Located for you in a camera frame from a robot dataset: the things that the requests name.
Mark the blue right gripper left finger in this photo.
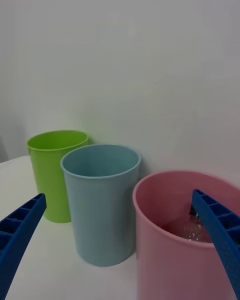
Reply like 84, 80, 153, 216
0, 192, 48, 300

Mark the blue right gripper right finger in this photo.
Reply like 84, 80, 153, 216
191, 189, 240, 298

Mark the clear plastic bottle black cap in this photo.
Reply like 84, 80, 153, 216
183, 202, 215, 244

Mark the pink plastic bin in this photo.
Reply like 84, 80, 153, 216
132, 169, 240, 300

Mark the green plastic bin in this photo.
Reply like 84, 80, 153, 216
26, 129, 90, 224

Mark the pale blue plastic bin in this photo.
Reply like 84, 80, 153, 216
60, 144, 142, 267

